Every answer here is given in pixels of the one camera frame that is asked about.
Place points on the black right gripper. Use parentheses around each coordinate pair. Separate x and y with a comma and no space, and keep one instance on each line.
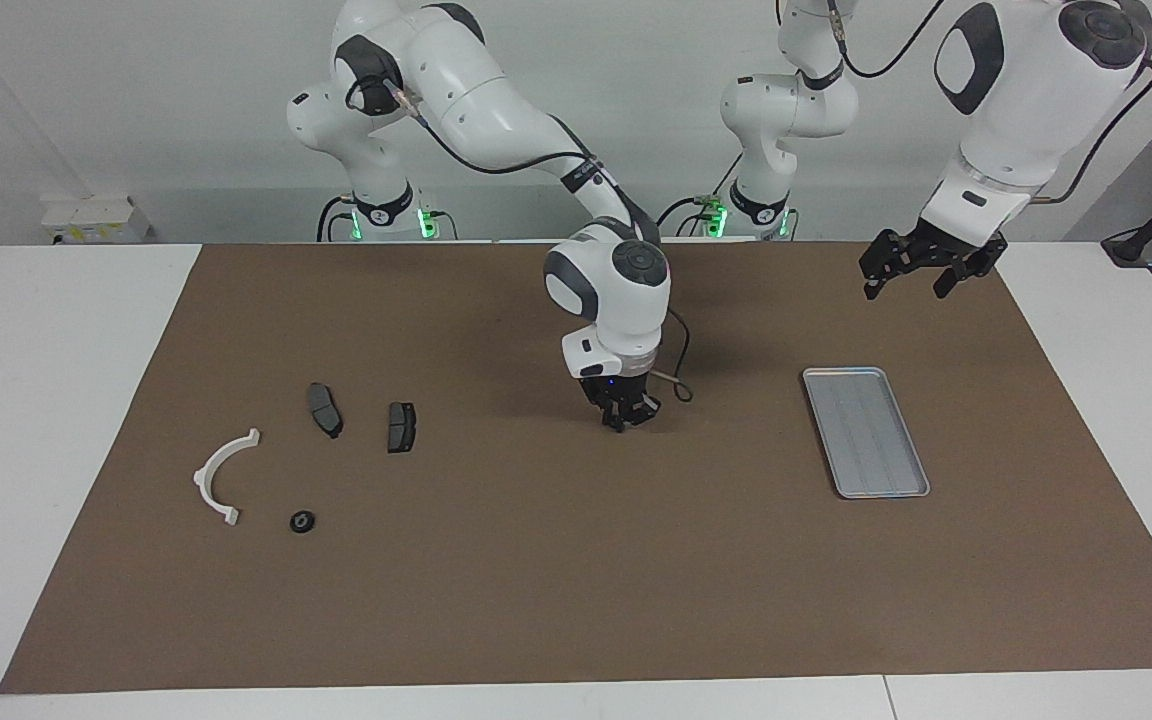
(616,388)

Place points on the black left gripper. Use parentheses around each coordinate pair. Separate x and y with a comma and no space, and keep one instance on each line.
(946,250)

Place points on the large black bearing gear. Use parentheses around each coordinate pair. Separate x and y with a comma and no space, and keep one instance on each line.
(302,521)

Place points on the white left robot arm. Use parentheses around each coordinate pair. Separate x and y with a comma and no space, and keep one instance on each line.
(1016,110)

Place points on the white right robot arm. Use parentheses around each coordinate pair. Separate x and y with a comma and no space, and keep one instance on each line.
(496,110)

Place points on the silver metal tray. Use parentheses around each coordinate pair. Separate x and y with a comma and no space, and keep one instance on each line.
(866,430)

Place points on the brown table mat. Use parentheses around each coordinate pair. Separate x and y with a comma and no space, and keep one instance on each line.
(576,560)

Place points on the short dark brake pad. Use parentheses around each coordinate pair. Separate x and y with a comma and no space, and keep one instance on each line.
(402,432)

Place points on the long dark brake pad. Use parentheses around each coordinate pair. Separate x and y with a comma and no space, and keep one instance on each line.
(324,410)

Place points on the white wall power strip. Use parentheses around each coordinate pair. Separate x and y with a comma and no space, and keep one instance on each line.
(96,222)

